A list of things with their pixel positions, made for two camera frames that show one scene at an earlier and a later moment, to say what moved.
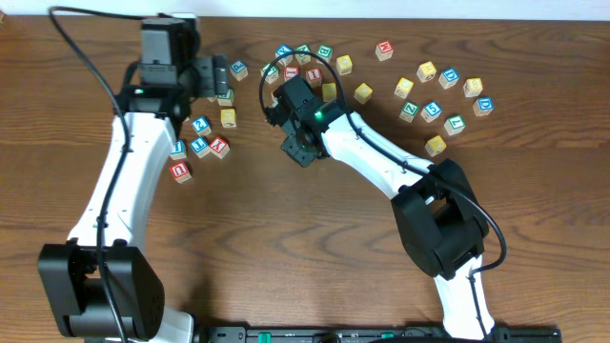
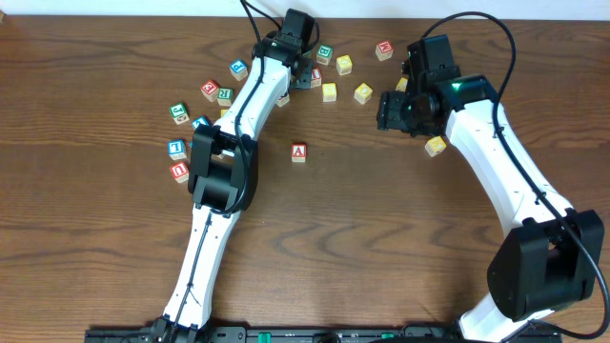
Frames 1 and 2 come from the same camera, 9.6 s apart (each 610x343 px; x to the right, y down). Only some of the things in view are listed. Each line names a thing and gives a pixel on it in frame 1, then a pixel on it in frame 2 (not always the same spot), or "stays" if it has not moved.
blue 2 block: [201, 126] stays
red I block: [314, 76] stays
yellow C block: [344, 65] stays
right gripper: [279, 109] to [387, 110]
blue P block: [238, 70] stays
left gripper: [219, 76] to [303, 76]
